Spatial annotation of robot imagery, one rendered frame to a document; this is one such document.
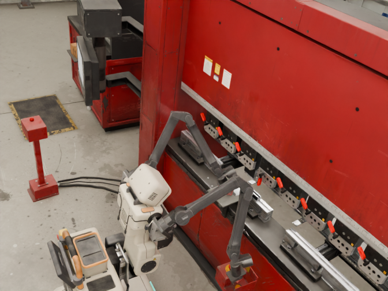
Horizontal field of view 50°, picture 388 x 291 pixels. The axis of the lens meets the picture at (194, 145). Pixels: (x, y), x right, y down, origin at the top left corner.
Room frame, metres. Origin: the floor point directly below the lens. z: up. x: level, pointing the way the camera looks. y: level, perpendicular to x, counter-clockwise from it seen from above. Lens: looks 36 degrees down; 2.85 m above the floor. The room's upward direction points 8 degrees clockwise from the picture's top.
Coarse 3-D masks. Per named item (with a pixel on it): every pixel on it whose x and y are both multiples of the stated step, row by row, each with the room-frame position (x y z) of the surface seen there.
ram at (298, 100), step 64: (192, 0) 2.81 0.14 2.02; (192, 64) 2.75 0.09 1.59; (256, 64) 2.26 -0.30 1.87; (320, 64) 1.93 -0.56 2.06; (256, 128) 2.17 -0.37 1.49; (320, 128) 1.84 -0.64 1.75; (384, 128) 1.60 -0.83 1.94; (320, 192) 1.74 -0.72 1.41; (384, 192) 1.50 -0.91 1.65; (384, 256) 1.40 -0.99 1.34
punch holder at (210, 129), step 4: (208, 112) 2.55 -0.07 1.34; (208, 116) 2.54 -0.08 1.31; (212, 116) 2.51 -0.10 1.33; (208, 120) 2.54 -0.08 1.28; (212, 120) 2.50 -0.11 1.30; (216, 120) 2.47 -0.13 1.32; (208, 124) 2.52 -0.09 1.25; (212, 124) 2.50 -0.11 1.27; (216, 124) 2.47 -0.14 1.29; (220, 124) 2.46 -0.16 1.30; (204, 128) 2.55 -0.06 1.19; (208, 128) 2.52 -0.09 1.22; (212, 128) 2.49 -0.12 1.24; (208, 132) 2.51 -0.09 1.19; (212, 132) 2.48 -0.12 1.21; (216, 132) 2.45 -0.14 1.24; (212, 136) 2.47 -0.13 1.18; (216, 136) 2.45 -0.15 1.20; (220, 136) 2.48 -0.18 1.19
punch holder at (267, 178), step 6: (264, 162) 2.07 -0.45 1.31; (264, 168) 2.06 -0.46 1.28; (270, 168) 2.03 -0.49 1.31; (276, 168) 1.99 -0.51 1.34; (258, 174) 2.09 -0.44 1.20; (264, 174) 2.05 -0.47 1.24; (270, 174) 2.02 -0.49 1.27; (276, 174) 1.98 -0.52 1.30; (282, 174) 2.01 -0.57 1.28; (264, 180) 2.04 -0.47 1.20; (270, 180) 2.00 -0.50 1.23; (276, 180) 1.99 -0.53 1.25; (282, 180) 2.03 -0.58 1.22; (270, 186) 1.99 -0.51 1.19; (276, 186) 2.00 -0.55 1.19
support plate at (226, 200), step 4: (212, 188) 2.12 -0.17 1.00; (224, 196) 2.05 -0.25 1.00; (228, 196) 2.06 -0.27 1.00; (232, 196) 2.07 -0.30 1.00; (236, 196) 2.07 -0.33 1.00; (220, 200) 2.01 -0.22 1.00; (224, 200) 2.02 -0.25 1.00; (228, 200) 2.02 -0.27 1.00; (232, 200) 2.03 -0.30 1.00; (236, 200) 2.03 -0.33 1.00; (220, 204) 1.98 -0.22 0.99; (224, 204) 1.98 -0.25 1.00; (228, 204) 1.98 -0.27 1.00
